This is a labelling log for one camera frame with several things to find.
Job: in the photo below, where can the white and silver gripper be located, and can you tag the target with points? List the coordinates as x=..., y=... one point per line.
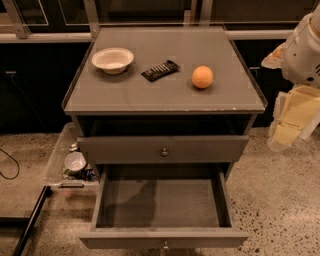
x=301, y=56

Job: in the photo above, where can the metal railing frame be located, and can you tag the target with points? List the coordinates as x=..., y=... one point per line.
x=56, y=21

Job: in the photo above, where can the grey drawer cabinet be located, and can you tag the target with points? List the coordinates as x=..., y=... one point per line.
x=128, y=104

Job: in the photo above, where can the grey top drawer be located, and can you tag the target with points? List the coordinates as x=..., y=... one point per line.
x=162, y=149

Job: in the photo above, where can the white bowl on cabinet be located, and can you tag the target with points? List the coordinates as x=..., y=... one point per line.
x=112, y=60

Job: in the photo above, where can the clear plastic bin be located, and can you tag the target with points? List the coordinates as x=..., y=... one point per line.
x=67, y=170

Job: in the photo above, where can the black snack bar packet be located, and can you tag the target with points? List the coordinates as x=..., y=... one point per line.
x=161, y=70

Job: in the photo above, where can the orange fruit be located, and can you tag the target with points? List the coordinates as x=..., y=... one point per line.
x=202, y=77

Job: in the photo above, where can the small white cup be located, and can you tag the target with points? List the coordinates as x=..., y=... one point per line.
x=75, y=161

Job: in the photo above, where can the grey drawer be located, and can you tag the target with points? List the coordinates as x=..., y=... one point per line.
x=162, y=149
x=163, y=206

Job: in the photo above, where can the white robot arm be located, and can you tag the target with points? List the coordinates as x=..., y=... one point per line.
x=299, y=57

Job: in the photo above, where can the black floor rail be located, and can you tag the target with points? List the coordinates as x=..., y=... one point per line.
x=24, y=225

